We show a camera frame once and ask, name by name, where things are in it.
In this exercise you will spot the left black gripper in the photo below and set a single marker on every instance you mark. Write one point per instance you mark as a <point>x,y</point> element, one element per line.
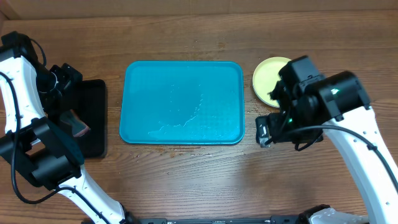
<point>68,74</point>

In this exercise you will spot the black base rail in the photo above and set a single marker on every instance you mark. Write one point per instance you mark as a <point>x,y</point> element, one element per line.
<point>248,220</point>

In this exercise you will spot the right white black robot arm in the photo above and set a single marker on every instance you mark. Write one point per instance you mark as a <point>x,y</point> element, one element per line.
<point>313,107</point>

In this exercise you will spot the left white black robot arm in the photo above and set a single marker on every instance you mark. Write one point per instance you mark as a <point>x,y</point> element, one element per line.
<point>54,121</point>

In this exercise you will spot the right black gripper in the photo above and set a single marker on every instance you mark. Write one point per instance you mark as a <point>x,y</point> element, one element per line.
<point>273,124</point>

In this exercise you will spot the yellow-green plate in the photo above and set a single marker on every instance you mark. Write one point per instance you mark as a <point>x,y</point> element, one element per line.
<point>265,78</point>

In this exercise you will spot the black tray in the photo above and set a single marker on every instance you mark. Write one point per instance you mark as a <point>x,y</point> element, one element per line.
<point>89,101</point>

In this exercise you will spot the teal plastic tray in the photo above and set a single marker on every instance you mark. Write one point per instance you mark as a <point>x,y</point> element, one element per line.
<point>183,103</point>

